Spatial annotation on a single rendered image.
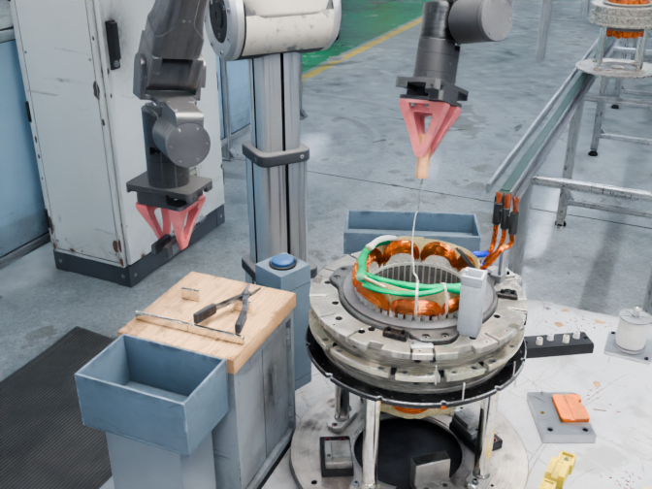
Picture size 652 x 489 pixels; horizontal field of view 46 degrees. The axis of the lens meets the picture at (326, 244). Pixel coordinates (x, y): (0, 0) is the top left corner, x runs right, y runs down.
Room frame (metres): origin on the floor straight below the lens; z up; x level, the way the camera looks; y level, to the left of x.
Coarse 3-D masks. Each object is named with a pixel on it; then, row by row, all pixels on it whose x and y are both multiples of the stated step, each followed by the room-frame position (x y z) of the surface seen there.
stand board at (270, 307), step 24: (192, 288) 1.06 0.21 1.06; (216, 288) 1.06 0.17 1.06; (240, 288) 1.06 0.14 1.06; (264, 288) 1.06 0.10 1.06; (168, 312) 0.99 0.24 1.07; (192, 312) 0.99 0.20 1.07; (216, 312) 0.99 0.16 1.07; (264, 312) 0.99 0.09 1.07; (288, 312) 1.02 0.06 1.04; (144, 336) 0.92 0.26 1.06; (168, 336) 0.92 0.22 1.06; (192, 336) 0.92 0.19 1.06; (264, 336) 0.94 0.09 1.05; (240, 360) 0.88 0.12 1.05
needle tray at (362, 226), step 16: (352, 224) 1.37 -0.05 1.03; (368, 224) 1.37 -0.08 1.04; (384, 224) 1.36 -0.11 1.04; (400, 224) 1.36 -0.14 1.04; (416, 224) 1.36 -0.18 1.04; (432, 224) 1.36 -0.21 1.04; (448, 224) 1.35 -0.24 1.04; (464, 224) 1.35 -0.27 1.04; (352, 240) 1.27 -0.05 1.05; (368, 240) 1.26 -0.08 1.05; (448, 240) 1.25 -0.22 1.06; (464, 240) 1.25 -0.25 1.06; (480, 240) 1.25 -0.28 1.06
